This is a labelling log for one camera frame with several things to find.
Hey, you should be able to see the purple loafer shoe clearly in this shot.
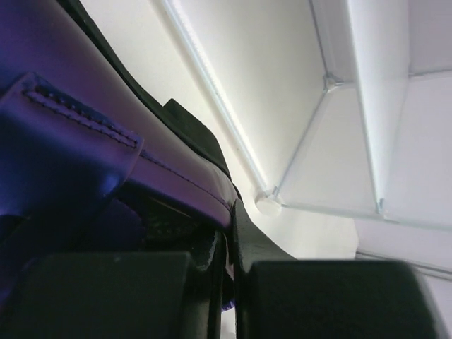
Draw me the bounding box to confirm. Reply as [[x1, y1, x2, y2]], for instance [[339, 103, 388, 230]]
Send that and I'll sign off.
[[1, 1, 239, 299]]

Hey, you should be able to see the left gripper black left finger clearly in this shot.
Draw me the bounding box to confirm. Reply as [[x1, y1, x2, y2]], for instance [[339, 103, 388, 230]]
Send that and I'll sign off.
[[1, 233, 225, 338]]

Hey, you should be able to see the white plastic shoe cabinet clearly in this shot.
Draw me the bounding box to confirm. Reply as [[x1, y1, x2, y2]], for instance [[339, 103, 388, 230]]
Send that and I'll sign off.
[[81, 0, 452, 276]]

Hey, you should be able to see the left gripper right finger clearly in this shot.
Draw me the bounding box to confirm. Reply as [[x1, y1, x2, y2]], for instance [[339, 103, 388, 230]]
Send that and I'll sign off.
[[232, 201, 448, 338]]

